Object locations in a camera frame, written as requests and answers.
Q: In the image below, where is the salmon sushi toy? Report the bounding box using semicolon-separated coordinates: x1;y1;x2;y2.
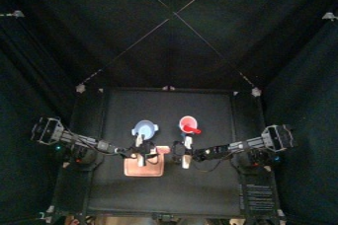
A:
155;145;171;155

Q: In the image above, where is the blue bowl with handles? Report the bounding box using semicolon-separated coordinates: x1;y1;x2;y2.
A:
131;119;160;141

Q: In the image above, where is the red toy cup with handle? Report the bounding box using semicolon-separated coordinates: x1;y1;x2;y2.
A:
178;114;203;135

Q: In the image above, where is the thin diagonal bracing cord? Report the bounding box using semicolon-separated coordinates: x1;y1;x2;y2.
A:
80;0;234;86
122;0;258;89

